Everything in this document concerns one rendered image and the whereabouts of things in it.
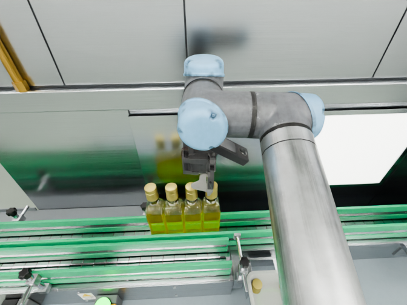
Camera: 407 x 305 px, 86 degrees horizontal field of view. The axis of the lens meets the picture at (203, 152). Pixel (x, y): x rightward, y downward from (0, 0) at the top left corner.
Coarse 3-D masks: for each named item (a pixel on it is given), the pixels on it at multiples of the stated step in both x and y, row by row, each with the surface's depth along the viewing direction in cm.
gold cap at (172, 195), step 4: (168, 184) 62; (172, 184) 62; (168, 188) 61; (172, 188) 61; (176, 188) 61; (168, 192) 60; (172, 192) 60; (176, 192) 62; (168, 196) 62; (172, 196) 61; (176, 196) 63; (168, 200) 63; (172, 200) 62
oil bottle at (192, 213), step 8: (184, 200) 67; (200, 200) 68; (184, 208) 65; (192, 208) 65; (200, 208) 66; (184, 216) 66; (192, 216) 66; (200, 216) 67; (192, 224) 69; (200, 224) 69; (192, 232) 72
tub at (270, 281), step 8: (256, 272) 74; (264, 272) 74; (272, 272) 74; (248, 280) 72; (264, 280) 76; (272, 280) 77; (248, 288) 70; (264, 288) 77; (272, 288) 77; (256, 296) 75; (264, 296) 75; (272, 296) 75; (280, 296) 75; (256, 304) 73; (264, 304) 73; (272, 304) 73; (280, 304) 73
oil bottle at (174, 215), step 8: (168, 208) 65; (176, 208) 65; (168, 216) 66; (176, 216) 66; (168, 224) 68; (176, 224) 69; (184, 224) 72; (168, 232) 72; (176, 232) 72; (184, 232) 73
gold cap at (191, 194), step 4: (188, 184) 62; (188, 188) 61; (192, 188) 61; (188, 192) 61; (192, 192) 61; (196, 192) 62; (188, 196) 62; (192, 196) 62; (196, 196) 63; (192, 200) 63
